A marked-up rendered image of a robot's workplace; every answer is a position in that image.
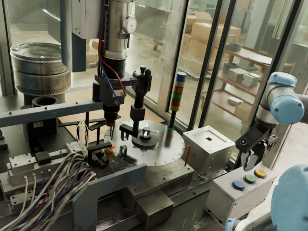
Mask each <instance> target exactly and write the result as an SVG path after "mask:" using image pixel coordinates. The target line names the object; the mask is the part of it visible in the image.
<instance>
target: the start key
mask: <svg viewBox="0 0 308 231"><path fill-rule="evenodd" d="M245 180H246V181H248V182H250V183H255V181H256V179H255V177H254V176H252V175H245Z"/></svg>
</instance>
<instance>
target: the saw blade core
mask: <svg viewBox="0 0 308 231"><path fill-rule="evenodd" d="M123 123H124V124H126V125H129V126H131V127H133V120H127V121H121V122H118V123H116V124H115V128H114V133H113V139H112V140H111V137H110V128H109V129H108V130H107V131H106V133H105V135H104V143H106V142H111V143H113V144H114V145H115V148H113V149H109V148H107V149H109V151H110V152H111V153H112V154H113V155H114V156H115V157H117V158H119V159H121V160H123V161H125V162H127V163H130V164H132V162H133V164H134V165H140V164H143V163H146V164H147V166H149V167H153V166H163V165H167V164H170V163H173V162H175V161H176V160H178V159H179V158H180V157H181V156H182V155H183V153H184V151H185V147H182V146H185V143H184V140H183V138H182V137H181V136H180V134H179V133H177V132H176V131H175V130H174V129H172V128H170V127H169V126H166V125H164V124H162V123H159V122H154V121H149V120H146V121H145V120H144V121H140V122H139V128H144V127H146V124H148V127H149V128H150V129H151V130H156V131H159V132H158V133H154V134H156V135H157V136H158V138H159V142H158V144H157V145H156V146H154V147H151V148H143V147H139V146H137V145H136V144H134V143H133V142H132V136H131V135H129V139H128V140H126V141H122V140H121V131H120V130H119V127H120V125H121V124H123ZM165 162H166V163H165ZM155 164H156V165H155Z"/></svg>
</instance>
